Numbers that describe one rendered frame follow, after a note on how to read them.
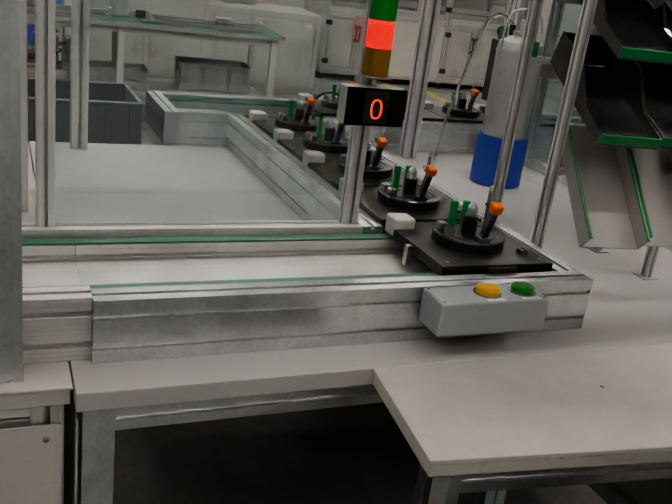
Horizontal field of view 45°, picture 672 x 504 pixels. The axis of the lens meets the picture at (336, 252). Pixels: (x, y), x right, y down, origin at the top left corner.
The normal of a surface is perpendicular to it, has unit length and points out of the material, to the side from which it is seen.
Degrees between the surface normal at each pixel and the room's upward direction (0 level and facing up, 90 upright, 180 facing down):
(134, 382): 0
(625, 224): 45
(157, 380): 0
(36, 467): 90
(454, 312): 90
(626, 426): 0
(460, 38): 90
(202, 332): 90
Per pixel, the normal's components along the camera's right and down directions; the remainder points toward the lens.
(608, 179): 0.23, -0.40
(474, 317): 0.37, 0.36
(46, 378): 0.12, -0.93
